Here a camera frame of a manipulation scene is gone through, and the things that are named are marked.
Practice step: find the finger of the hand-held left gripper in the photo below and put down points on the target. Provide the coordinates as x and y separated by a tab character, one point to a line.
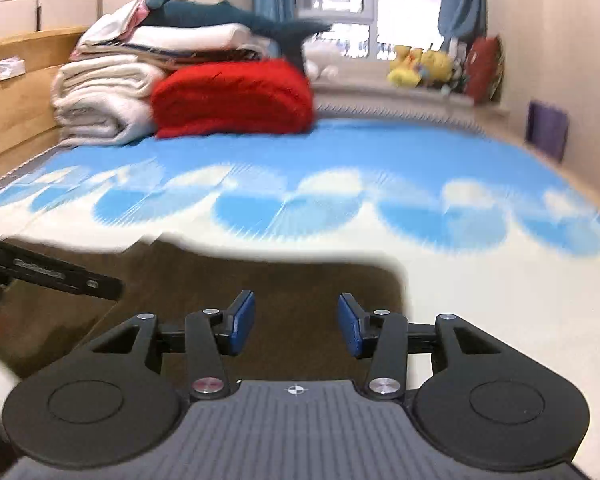
40	271

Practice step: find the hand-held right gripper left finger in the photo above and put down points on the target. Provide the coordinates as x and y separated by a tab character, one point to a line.
244	322

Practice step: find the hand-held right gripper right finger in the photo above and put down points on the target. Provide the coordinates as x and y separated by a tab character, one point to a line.
350	325

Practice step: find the wooden headboard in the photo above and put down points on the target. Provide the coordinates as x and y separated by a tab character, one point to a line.
15	120

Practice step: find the blue fan print bed sheet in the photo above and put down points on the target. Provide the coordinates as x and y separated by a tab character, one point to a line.
330	160

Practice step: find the white fleece folded blanket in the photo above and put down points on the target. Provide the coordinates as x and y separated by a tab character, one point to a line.
100	105

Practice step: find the small white box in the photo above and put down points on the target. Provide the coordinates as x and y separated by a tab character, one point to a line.
9	69

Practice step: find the red folded blanket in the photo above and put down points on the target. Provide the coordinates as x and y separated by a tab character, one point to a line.
235	97

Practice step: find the window sill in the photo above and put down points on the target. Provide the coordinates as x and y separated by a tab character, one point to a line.
405	95

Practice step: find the pink and white cloth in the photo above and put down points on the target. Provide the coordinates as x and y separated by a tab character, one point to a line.
112	25

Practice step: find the white plush toy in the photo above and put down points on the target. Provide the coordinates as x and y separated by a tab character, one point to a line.
322	67

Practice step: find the yellow plush toy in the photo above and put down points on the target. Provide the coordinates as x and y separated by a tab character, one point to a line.
404	67
437	67

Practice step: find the white folded duvet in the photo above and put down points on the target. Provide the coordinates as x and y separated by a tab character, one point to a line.
185	37

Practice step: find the purple board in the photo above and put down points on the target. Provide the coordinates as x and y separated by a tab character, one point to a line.
547	130

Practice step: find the red cushion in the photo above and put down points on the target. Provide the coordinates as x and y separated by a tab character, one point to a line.
485	67

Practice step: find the teal shark plush toy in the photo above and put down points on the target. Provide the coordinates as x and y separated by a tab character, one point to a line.
205	12

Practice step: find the window with railing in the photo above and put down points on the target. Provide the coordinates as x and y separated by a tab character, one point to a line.
405	0

